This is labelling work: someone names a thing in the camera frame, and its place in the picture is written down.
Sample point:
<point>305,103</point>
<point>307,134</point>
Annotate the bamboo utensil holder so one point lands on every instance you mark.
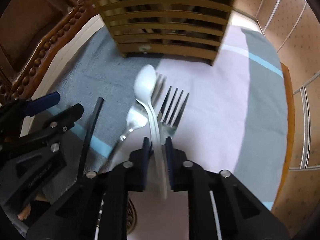
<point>191,28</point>

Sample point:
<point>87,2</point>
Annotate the kitchen base cabinets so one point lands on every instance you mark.
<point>292,27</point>

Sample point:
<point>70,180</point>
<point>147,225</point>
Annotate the person's left hand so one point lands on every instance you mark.
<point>24,213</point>

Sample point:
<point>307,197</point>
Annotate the black chopstick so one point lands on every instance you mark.
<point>88,137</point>

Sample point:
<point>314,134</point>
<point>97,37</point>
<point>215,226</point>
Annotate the carved brown wooden chair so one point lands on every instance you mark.
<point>32,33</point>

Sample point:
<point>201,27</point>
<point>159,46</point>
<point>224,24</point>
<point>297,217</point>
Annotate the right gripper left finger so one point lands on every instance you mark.
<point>96,208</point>

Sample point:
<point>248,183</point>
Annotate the steel fork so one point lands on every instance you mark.
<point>171,113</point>

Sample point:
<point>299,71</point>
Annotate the small steel spoon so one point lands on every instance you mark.
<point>136,119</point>

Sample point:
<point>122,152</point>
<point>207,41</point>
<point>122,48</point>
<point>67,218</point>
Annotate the grey striped seat cushion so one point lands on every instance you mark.
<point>235,117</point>

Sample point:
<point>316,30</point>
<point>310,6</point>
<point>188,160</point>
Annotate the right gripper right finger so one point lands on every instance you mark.
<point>219,205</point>

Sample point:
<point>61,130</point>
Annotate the white plastic spoon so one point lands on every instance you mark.
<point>143,88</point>

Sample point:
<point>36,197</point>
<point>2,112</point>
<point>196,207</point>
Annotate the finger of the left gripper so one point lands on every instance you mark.
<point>13,113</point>
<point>52,130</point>

